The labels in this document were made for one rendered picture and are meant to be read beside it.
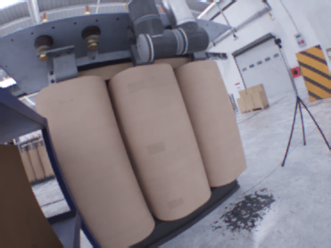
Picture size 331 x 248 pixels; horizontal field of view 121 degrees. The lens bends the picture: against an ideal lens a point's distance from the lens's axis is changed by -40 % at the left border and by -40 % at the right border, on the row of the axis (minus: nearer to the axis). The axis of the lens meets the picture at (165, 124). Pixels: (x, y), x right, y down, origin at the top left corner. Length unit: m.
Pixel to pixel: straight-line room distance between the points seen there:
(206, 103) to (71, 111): 0.78
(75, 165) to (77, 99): 0.29
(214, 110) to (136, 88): 0.52
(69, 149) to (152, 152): 0.40
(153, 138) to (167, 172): 0.19
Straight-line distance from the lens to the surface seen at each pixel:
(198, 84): 1.03
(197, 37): 0.62
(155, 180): 0.84
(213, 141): 1.04
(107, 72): 0.94
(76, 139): 0.71
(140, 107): 0.78
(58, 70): 0.85
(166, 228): 1.10
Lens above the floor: 0.76
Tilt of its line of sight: 1 degrees down
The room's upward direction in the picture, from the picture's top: 18 degrees counter-clockwise
